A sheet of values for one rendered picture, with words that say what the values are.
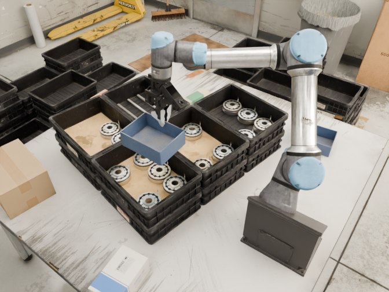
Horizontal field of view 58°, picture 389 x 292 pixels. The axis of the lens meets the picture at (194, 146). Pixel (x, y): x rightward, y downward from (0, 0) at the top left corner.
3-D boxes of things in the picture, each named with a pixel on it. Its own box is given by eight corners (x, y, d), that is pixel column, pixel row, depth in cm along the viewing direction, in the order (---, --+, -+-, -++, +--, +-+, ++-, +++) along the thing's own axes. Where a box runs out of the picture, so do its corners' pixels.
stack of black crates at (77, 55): (88, 80, 346) (78, 36, 316) (109, 90, 333) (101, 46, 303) (54, 99, 322) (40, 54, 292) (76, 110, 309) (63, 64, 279)
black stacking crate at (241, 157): (248, 160, 169) (250, 142, 162) (203, 192, 155) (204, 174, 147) (191, 122, 191) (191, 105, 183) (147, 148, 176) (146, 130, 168)
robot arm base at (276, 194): (299, 214, 141) (309, 192, 140) (286, 213, 128) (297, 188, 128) (267, 197, 149) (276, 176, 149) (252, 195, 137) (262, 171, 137)
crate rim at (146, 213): (204, 178, 148) (204, 174, 146) (146, 218, 133) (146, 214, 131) (145, 132, 169) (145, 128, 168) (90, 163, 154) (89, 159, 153)
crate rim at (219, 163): (250, 145, 163) (251, 141, 161) (204, 178, 148) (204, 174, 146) (191, 107, 185) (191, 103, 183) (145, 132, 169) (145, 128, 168)
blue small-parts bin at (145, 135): (186, 143, 139) (185, 130, 134) (161, 166, 130) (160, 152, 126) (147, 124, 148) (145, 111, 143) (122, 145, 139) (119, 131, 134)
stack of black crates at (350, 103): (346, 133, 287) (364, 86, 257) (333, 154, 269) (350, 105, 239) (300, 115, 304) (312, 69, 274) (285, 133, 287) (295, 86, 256)
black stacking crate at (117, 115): (146, 148, 176) (145, 130, 168) (95, 178, 161) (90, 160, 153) (103, 112, 197) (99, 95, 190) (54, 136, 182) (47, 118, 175)
